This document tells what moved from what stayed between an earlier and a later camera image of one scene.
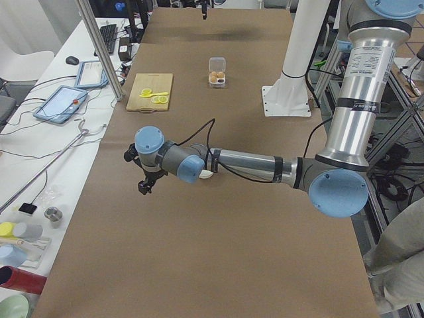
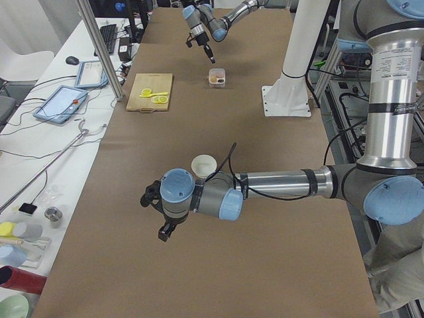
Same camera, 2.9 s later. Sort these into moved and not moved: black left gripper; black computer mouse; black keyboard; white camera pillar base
Moved: black left gripper
Not moved: white camera pillar base; black keyboard; black computer mouse
